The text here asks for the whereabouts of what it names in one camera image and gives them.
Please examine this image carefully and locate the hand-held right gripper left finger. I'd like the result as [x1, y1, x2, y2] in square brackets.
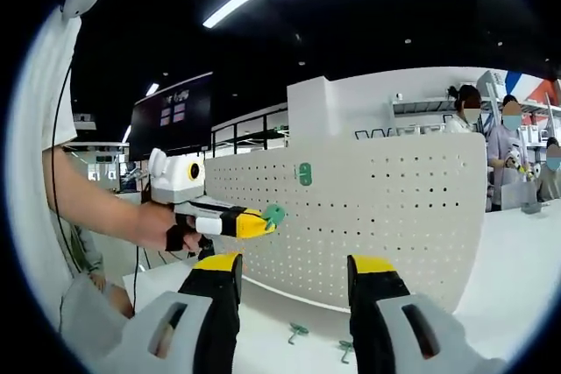
[104, 252, 245, 374]

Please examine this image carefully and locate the person's left hand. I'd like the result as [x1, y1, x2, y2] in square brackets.
[134, 201, 217, 258]

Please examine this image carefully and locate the green hook assembly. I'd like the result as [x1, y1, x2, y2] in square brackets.
[287, 321, 310, 345]
[262, 202, 288, 232]
[337, 339, 357, 365]
[296, 162, 314, 187]

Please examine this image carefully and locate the white mesh office chair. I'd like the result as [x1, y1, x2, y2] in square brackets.
[59, 275, 135, 360]

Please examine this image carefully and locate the large black hanging screen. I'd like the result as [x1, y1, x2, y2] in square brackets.
[128, 71, 215, 162]

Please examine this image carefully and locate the white pegboard mounting plate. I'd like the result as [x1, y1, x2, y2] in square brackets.
[202, 131, 489, 317]

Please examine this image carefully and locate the person's white shirt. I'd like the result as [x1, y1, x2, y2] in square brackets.
[6, 8, 80, 318]

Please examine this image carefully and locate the thin black device cable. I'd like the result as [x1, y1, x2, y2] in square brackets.
[49, 58, 84, 273]

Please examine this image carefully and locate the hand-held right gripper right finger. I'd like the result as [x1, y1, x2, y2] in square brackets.
[346, 253, 510, 374]

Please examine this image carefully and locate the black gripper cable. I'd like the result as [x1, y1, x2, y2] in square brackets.
[131, 245, 153, 318]

